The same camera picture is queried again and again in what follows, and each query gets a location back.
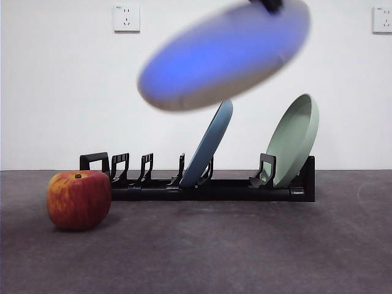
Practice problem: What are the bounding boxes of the blue plate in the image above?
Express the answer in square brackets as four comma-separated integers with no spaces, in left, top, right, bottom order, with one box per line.
[179,99,234,189]

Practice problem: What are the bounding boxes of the pale cream yellow plate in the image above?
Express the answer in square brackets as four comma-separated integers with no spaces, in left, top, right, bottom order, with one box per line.
[137,0,312,113]

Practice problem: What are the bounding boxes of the red yellow apple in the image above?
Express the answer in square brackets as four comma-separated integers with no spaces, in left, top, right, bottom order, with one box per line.
[47,170,113,232]

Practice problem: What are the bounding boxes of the black plate rack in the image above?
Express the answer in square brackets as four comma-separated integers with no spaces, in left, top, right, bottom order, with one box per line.
[78,152,316,203]

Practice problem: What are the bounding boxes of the green plate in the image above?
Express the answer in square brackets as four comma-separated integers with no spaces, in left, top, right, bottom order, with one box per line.
[265,93,320,189]

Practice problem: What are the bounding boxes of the white wall socket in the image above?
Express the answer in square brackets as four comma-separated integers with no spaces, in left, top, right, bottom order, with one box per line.
[372,6,392,34]
[113,4,141,34]

